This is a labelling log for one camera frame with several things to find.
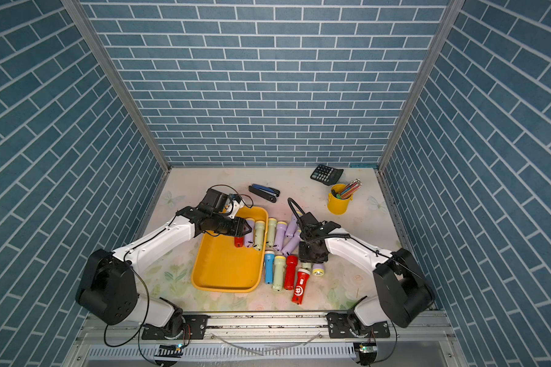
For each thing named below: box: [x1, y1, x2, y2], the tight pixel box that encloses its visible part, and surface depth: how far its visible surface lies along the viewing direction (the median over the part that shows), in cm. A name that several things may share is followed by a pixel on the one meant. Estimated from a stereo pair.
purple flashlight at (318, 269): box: [312, 263, 326, 277], surface depth 86 cm
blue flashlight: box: [264, 250, 276, 286], surface depth 84 cm
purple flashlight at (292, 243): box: [281, 229, 302, 257], surface depth 93 cm
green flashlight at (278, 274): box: [272, 255, 287, 293], surface depth 84 cm
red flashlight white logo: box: [291, 267, 311, 306], surface depth 82 cm
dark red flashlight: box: [234, 236, 245, 248], surface depth 93 cm
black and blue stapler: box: [247, 183, 281, 204], surface depth 110 cm
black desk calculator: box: [309, 164, 344, 186], surface depth 118 cm
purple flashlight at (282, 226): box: [273, 220, 288, 252], surface depth 95 cm
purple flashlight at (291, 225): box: [284, 214, 298, 238], surface depth 96 cm
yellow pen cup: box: [327, 183, 354, 215], surface depth 104 cm
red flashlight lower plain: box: [283, 255, 299, 291], surface depth 86 cm
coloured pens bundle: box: [331, 178, 363, 200], surface depth 97 cm
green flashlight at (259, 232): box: [253, 220, 265, 251], surface depth 94 cm
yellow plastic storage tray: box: [191, 206, 269, 293], surface depth 88 cm
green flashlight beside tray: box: [266, 217, 278, 248], surface depth 95 cm
